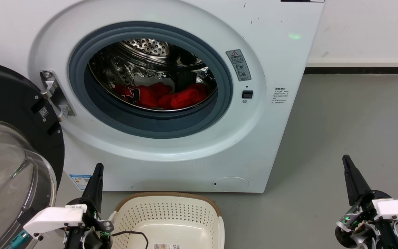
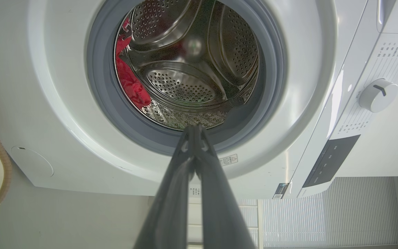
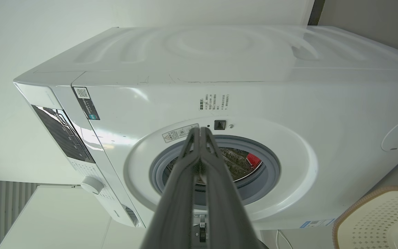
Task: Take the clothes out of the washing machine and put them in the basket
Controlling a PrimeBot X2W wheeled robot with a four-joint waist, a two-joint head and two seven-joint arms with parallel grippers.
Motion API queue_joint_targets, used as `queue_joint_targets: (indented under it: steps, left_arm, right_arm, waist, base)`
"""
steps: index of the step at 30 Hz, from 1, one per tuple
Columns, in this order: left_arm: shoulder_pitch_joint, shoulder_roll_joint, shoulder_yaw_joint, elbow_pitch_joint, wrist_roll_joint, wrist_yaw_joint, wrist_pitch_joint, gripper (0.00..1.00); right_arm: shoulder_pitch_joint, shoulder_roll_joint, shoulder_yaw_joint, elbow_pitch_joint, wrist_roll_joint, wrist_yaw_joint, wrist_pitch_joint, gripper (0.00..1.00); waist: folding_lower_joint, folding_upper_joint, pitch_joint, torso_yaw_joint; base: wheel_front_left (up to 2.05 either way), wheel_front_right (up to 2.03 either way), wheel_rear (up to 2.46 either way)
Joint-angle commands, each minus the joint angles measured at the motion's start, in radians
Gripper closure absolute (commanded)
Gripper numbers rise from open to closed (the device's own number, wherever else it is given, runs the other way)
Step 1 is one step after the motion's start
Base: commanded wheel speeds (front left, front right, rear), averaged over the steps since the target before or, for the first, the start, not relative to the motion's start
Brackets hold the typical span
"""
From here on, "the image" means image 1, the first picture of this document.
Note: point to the grey rubber door gasket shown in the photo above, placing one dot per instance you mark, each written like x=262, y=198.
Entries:
x=150, y=126

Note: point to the grey warning sticker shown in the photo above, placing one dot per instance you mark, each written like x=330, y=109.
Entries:
x=238, y=65

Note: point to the dark wall baseboard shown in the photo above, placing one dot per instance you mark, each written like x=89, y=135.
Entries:
x=358, y=70

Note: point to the rectangular printed sticker label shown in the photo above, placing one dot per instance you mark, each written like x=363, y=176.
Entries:
x=167, y=246

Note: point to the door QR code sticker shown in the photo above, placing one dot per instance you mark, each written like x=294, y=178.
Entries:
x=44, y=112

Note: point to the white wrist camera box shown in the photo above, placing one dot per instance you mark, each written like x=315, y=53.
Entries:
x=52, y=218
x=397, y=209

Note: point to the round filter cover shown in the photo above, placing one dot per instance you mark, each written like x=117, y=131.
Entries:
x=230, y=184

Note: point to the stainless steel washing machine drum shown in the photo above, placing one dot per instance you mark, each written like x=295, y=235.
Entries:
x=143, y=65

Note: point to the white front-load washing machine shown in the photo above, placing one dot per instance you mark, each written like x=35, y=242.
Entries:
x=271, y=138

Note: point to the black door latch socket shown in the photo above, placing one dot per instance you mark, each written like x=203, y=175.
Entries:
x=247, y=94

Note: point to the red clothing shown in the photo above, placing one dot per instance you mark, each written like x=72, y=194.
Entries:
x=185, y=98

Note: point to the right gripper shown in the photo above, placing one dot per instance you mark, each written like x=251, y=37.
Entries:
x=361, y=224

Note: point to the silver door hinge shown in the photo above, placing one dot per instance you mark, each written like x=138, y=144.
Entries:
x=55, y=93

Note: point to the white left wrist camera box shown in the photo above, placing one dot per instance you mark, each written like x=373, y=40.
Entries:
x=52, y=218

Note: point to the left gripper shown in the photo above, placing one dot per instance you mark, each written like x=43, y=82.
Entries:
x=95, y=231

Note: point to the black round washer door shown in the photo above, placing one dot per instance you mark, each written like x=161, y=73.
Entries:
x=5, y=97

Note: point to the cream perforated laundry basket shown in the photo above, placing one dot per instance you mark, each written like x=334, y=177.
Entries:
x=171, y=214

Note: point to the small text label sticker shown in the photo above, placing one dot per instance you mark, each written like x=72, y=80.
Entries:
x=280, y=95

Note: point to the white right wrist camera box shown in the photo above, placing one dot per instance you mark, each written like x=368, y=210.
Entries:
x=397, y=209

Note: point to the blue energy label sticker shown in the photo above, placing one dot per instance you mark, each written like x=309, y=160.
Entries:
x=80, y=182

